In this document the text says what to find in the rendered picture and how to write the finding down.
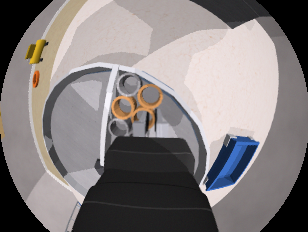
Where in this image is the dark grey metal bushing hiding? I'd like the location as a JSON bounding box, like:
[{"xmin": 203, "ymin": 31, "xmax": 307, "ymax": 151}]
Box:
[
  {"xmin": 117, "ymin": 72, "xmax": 143, "ymax": 97},
  {"xmin": 108, "ymin": 117, "xmax": 132, "ymax": 138},
  {"xmin": 127, "ymin": 126, "xmax": 149, "ymax": 137}
]

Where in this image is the grey round turning table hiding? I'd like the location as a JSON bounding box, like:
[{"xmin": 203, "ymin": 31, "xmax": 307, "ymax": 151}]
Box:
[{"xmin": 42, "ymin": 62, "xmax": 210, "ymax": 197}]

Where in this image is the bronze bushing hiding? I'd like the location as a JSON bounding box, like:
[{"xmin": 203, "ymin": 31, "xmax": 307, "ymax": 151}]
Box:
[
  {"xmin": 111, "ymin": 96, "xmax": 137, "ymax": 119},
  {"xmin": 138, "ymin": 84, "xmax": 163, "ymax": 109},
  {"xmin": 131, "ymin": 105, "xmax": 155, "ymax": 130}
]

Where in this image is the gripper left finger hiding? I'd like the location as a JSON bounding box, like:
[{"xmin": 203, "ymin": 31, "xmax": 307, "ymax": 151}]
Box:
[{"xmin": 133, "ymin": 110, "xmax": 149, "ymax": 137}]

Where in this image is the blue rectangular tray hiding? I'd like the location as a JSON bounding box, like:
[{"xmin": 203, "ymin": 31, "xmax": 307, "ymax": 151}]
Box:
[{"xmin": 203, "ymin": 134, "xmax": 260, "ymax": 191}]

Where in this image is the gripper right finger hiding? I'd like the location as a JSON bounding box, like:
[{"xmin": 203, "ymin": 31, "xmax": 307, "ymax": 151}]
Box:
[{"xmin": 155, "ymin": 109, "xmax": 169, "ymax": 138}]

